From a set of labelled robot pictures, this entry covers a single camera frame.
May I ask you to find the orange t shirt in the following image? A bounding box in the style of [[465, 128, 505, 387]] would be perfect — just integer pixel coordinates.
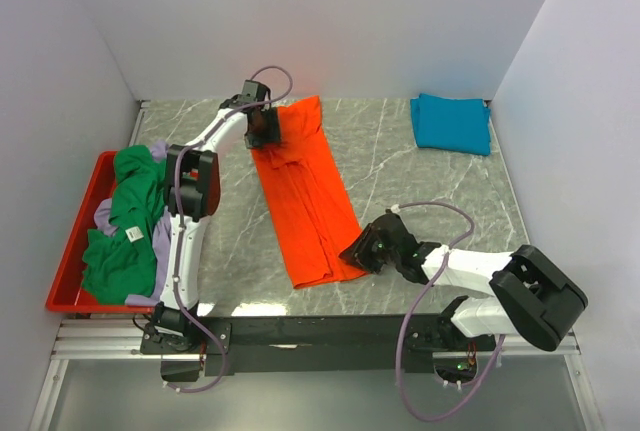
[[251, 96, 365, 289]]

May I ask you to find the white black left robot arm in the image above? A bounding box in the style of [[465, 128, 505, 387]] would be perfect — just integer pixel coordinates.
[[140, 78, 280, 354]]

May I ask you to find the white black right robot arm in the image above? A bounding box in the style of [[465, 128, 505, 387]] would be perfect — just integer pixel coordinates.
[[340, 210, 588, 352]]

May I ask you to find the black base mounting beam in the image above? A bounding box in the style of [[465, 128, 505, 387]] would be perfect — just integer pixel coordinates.
[[139, 314, 496, 377]]

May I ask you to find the folded blue t shirt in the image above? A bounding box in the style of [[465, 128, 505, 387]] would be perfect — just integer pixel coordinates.
[[410, 93, 491, 156]]

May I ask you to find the lavender t shirt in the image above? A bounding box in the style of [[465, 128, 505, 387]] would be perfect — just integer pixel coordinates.
[[93, 139, 176, 308]]

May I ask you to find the green t shirt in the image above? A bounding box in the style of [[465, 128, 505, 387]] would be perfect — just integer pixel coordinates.
[[79, 144, 171, 307]]

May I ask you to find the red plastic bin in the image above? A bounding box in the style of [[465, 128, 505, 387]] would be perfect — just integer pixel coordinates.
[[44, 150, 201, 313]]

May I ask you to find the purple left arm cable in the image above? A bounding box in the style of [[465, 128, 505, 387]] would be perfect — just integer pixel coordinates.
[[162, 65, 294, 395]]

